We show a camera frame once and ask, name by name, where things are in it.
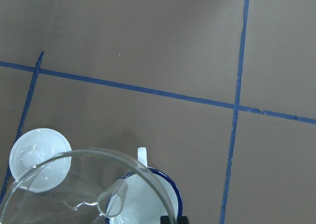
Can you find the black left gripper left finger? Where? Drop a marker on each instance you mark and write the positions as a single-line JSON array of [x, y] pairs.
[[165, 220]]

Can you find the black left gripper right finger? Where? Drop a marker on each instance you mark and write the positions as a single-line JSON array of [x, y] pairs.
[[182, 220]]

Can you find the clear glass funnel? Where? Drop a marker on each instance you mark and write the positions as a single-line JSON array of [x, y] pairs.
[[80, 199]]

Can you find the white ceramic lid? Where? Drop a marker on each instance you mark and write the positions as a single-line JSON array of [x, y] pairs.
[[32, 149]]

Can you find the white enamel mug blue rim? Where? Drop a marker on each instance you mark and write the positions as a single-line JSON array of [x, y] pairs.
[[138, 200]]

